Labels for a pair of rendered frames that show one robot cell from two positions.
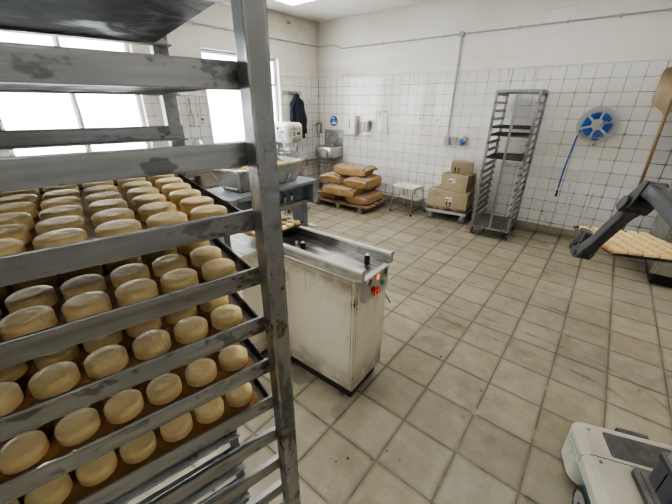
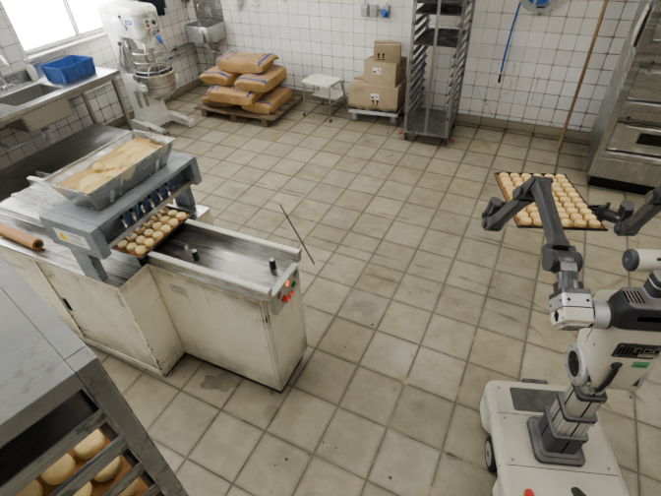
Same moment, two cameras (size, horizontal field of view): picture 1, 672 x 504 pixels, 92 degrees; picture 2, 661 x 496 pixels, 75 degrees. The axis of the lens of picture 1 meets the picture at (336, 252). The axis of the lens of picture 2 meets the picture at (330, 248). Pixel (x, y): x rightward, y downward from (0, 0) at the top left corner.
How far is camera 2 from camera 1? 64 cm
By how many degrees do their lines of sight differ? 18
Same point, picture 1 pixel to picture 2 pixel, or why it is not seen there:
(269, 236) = (160, 476)
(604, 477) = (505, 431)
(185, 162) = (82, 481)
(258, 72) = (122, 419)
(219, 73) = (90, 424)
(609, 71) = not seen: outside the picture
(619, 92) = not seen: outside the picture
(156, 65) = (44, 459)
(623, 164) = (570, 37)
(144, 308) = not seen: outside the picture
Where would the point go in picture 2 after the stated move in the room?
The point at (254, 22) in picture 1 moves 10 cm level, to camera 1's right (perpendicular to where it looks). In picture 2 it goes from (110, 402) to (183, 386)
